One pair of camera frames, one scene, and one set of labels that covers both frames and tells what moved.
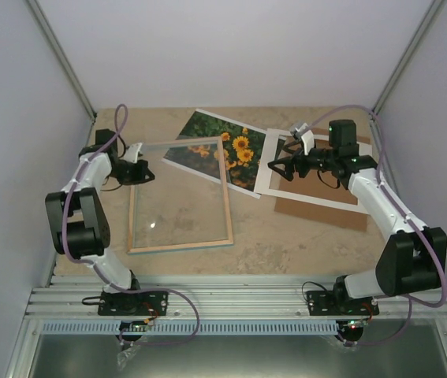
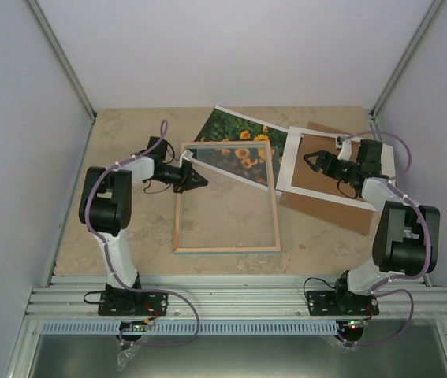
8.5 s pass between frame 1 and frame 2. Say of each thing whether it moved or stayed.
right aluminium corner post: stayed
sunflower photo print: moved
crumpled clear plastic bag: stayed
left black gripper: moved
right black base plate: stayed
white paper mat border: moved
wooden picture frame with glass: moved
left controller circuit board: stayed
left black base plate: stayed
